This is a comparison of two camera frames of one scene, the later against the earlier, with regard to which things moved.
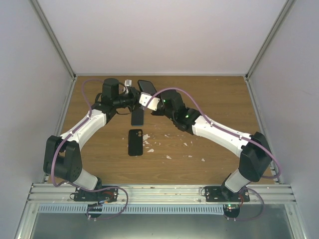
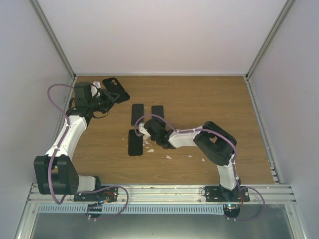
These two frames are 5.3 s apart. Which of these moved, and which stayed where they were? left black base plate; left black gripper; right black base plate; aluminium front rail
Moved: left black gripper
Stayed: right black base plate; left black base plate; aluminium front rail
